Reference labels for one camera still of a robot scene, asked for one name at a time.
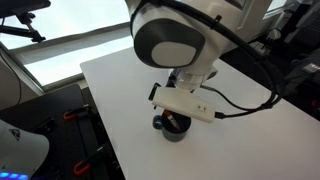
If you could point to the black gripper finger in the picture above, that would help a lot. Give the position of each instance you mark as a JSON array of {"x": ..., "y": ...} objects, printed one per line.
[{"x": 153, "y": 91}]

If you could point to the orange-capped Sharpie marker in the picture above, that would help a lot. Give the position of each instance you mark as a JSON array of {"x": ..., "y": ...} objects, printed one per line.
[{"x": 171, "y": 119}]

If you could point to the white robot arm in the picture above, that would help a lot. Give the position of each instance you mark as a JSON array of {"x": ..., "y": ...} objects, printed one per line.
[{"x": 187, "y": 36}]

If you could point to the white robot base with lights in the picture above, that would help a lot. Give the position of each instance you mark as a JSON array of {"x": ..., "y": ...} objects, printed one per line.
[{"x": 21, "y": 152}]

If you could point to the dark teal mug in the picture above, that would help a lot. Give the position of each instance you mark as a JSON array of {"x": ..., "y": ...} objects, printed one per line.
[{"x": 160, "y": 122}]

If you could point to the black side table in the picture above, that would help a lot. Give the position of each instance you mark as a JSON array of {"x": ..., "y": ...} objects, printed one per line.
[{"x": 70, "y": 141}]

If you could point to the dark equipment pile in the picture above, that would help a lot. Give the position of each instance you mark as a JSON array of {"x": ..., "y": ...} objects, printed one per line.
[{"x": 293, "y": 41}]

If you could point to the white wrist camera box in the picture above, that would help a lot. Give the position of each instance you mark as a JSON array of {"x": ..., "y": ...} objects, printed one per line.
[{"x": 183, "y": 102}]

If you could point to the orange-handled clamp far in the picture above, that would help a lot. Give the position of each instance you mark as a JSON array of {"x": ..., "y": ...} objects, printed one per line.
[{"x": 74, "y": 114}]

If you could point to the orange-handled clamp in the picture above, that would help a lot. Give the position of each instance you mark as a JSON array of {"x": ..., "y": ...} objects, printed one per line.
[
  {"x": 85, "y": 165},
  {"x": 74, "y": 114}
]

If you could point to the orange-handled clamp near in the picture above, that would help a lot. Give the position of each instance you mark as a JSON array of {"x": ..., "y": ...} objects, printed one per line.
[{"x": 85, "y": 165}]

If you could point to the black camera tripod mount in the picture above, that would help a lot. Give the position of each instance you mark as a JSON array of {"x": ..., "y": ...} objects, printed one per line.
[{"x": 23, "y": 11}]

